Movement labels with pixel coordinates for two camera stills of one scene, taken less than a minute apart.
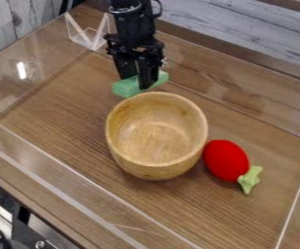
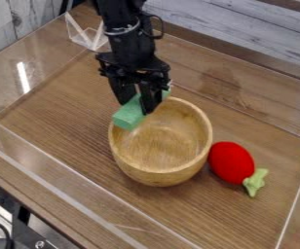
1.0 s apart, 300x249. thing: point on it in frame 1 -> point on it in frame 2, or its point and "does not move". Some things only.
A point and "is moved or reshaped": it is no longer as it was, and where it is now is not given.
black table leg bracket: x=25 y=236 does not move
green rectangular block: x=128 y=88 is moved or reshaped
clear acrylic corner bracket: x=89 y=37 does not move
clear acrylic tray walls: x=176 y=153 does not move
